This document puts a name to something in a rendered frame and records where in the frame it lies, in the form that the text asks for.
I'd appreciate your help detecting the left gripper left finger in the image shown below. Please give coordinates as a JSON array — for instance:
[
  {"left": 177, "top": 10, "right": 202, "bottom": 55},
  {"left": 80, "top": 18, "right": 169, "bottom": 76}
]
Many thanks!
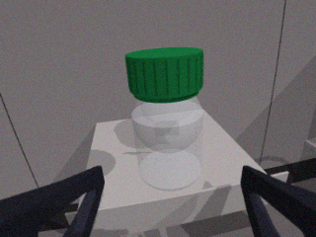
[{"left": 0, "top": 166, "right": 105, "bottom": 237}]

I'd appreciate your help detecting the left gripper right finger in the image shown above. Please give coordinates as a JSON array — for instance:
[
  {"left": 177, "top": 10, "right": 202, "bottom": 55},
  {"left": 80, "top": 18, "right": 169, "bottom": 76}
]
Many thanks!
[{"left": 241, "top": 165, "right": 316, "bottom": 237}]

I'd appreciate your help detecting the clear bottle with green cap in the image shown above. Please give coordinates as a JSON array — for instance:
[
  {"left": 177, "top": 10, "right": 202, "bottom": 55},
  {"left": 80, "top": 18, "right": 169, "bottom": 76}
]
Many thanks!
[{"left": 125, "top": 47, "right": 203, "bottom": 192}]

